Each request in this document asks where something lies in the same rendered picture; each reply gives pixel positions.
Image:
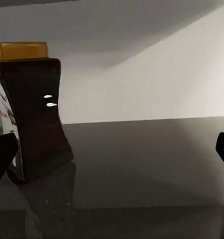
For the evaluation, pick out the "bottle of coffee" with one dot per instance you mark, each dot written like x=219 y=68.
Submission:
x=29 y=107

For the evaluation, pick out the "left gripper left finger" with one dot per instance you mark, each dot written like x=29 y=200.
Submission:
x=8 y=150

